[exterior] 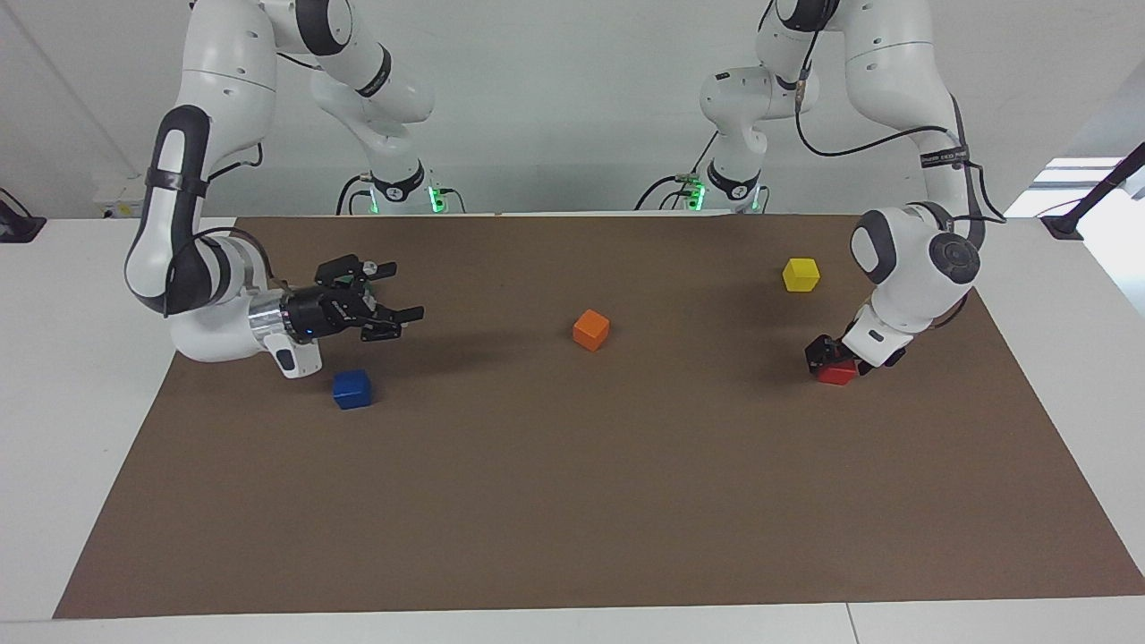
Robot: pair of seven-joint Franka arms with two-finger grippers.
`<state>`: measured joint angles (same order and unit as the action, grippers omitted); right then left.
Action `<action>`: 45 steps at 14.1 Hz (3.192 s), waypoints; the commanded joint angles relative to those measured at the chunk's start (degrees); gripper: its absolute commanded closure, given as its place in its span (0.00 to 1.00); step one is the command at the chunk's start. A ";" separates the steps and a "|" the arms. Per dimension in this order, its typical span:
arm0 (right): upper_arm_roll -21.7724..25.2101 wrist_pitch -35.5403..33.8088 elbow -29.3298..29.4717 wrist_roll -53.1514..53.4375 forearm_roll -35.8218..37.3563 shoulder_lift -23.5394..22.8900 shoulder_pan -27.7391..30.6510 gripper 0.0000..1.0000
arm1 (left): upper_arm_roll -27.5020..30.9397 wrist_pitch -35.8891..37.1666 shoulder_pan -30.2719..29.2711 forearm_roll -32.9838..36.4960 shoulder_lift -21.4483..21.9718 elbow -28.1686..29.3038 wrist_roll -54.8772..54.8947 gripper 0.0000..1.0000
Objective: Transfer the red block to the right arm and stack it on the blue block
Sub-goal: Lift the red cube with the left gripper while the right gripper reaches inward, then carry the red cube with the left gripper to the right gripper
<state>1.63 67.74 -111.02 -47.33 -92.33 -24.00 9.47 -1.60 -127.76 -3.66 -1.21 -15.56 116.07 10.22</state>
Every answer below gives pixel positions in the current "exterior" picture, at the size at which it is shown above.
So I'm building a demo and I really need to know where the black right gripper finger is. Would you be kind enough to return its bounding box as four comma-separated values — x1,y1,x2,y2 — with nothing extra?
315,256,397,292
358,307,425,343

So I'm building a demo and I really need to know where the blue wooden block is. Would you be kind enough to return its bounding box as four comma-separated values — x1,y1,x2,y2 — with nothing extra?
333,369,372,411

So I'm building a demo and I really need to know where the orange wooden block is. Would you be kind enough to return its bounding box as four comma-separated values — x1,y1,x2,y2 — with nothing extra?
572,309,611,352

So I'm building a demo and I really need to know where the black stand with pole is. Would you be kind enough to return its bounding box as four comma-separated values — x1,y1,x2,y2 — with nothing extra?
1040,141,1145,241

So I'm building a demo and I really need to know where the brown table mat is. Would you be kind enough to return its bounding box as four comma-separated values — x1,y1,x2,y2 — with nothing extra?
52,213,1145,620

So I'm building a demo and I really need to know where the black table clamp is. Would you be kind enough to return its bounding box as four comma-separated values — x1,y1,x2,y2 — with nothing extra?
0,188,47,244

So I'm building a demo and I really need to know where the black base cable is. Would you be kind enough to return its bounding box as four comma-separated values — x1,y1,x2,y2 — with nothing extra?
335,173,372,216
635,132,721,212

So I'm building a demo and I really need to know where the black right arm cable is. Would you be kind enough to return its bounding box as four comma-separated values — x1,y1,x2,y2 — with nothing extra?
170,143,269,296

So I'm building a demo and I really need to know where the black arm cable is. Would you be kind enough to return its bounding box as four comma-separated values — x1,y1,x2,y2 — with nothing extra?
794,54,1007,225
170,143,269,296

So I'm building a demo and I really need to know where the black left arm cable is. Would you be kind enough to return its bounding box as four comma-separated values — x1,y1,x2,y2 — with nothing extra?
794,54,1007,225

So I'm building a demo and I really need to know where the white wall box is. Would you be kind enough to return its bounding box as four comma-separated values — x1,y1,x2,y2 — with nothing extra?
94,174,148,218

